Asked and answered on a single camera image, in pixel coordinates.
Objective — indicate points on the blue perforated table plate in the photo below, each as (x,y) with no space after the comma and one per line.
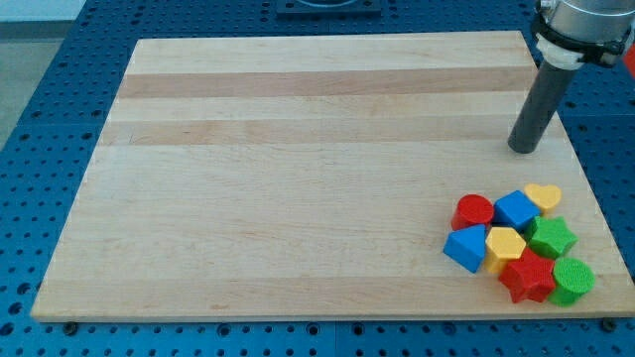
(47,152)

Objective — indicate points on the green cylinder block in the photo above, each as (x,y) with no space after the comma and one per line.
(573,279)

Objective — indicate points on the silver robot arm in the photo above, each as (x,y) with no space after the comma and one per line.
(570,33)

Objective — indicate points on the blue cube block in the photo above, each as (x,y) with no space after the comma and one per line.
(514,210)

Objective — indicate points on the blue triangle block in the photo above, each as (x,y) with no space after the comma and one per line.
(466,246)

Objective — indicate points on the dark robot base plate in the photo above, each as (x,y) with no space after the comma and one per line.
(327,7)

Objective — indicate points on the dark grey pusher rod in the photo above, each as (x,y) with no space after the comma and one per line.
(542,101)

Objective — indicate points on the yellow heart block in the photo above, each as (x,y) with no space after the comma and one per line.
(545,197)

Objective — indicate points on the yellow hexagon block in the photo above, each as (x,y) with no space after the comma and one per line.
(503,245)

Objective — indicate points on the green star block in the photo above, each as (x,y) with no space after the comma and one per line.
(549,237)

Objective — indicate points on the red cylinder block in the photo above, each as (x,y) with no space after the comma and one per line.
(472,209)

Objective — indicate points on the red star block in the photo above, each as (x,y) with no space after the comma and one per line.
(529,278)

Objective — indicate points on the light wooden board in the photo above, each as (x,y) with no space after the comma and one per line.
(311,178)

